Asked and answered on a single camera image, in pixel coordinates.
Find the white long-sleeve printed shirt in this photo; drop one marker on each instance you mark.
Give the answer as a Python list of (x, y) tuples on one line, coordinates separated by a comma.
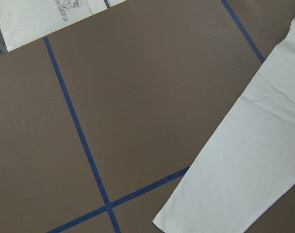
[(249, 161)]

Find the clear plastic garment bag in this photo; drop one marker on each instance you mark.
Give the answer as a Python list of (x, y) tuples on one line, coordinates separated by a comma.
[(24, 21)]

